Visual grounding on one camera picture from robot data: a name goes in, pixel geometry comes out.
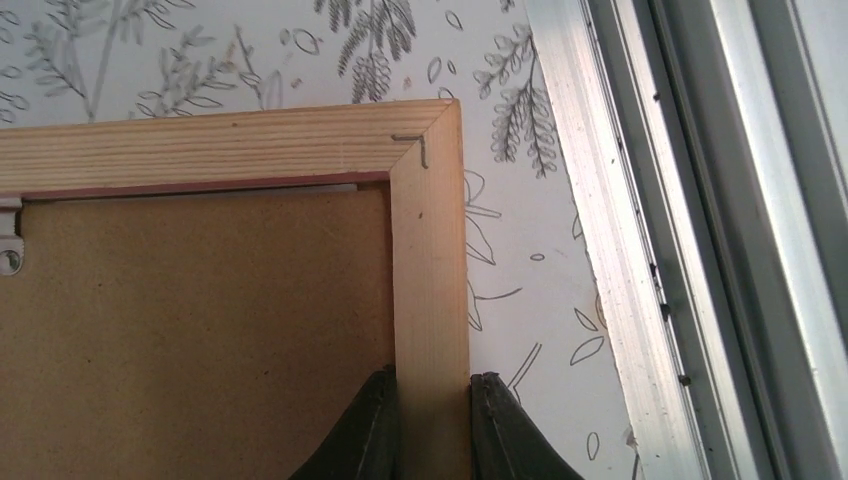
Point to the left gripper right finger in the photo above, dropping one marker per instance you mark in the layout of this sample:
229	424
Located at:
506	443

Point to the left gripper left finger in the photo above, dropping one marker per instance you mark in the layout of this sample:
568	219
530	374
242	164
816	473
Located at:
364	442

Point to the brown cardboard backing board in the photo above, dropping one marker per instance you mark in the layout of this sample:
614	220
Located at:
191	337

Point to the pink wooden picture frame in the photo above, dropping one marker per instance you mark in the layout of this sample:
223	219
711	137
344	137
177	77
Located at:
415	146

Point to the floral patterned table mat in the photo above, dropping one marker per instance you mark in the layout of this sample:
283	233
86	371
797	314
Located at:
535	315

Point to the aluminium rail base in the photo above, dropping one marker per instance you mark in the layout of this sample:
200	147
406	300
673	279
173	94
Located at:
706	145

